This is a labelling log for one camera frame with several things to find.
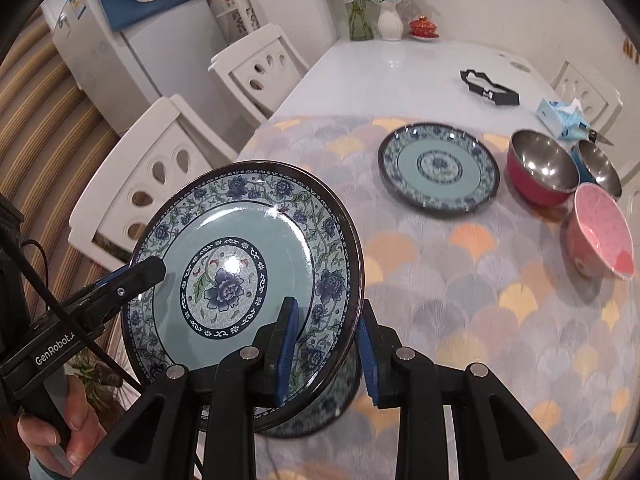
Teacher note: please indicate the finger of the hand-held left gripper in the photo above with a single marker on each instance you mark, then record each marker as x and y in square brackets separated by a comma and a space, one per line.
[140, 275]

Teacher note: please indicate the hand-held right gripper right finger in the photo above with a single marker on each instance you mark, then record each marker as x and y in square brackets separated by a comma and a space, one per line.
[369, 360]

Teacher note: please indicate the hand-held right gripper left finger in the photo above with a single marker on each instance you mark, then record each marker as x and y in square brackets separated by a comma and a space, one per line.
[285, 355]

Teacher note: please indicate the large blue floral plate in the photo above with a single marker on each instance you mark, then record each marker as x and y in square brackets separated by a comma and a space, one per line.
[225, 220]

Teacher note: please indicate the pink ceramic bowl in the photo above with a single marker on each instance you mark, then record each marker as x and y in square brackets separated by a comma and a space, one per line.
[595, 230]

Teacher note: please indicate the red steel bowl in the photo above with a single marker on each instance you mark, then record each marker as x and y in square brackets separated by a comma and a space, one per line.
[540, 160]

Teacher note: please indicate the blue steel bowl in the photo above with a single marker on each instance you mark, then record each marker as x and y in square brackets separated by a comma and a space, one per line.
[597, 165]

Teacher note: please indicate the person's left hand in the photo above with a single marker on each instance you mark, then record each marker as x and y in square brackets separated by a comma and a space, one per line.
[82, 420]

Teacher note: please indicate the potted green plant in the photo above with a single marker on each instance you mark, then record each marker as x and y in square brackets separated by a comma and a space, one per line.
[95, 372]

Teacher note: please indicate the fan-patterned tablecloth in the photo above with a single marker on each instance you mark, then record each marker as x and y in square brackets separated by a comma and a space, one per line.
[450, 285]

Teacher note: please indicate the white dining chair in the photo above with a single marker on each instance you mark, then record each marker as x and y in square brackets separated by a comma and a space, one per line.
[607, 95]
[115, 160]
[230, 75]

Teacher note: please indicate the white refrigerator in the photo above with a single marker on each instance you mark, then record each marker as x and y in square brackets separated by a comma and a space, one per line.
[150, 55]

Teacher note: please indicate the black plastic holder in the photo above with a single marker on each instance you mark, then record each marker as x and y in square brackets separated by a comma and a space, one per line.
[505, 96]

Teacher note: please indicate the blue tissue pack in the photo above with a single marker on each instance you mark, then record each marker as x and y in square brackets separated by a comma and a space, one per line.
[555, 115]

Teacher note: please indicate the clear glass vase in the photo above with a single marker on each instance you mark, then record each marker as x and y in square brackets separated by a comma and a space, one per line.
[360, 25]

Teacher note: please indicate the white ceramic vase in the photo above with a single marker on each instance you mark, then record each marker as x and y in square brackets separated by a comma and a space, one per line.
[390, 25]

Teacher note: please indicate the white printed wall sheet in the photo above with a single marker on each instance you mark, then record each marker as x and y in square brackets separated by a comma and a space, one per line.
[240, 10]

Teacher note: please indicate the orange wall tassels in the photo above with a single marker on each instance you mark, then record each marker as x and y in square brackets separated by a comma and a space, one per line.
[632, 52]

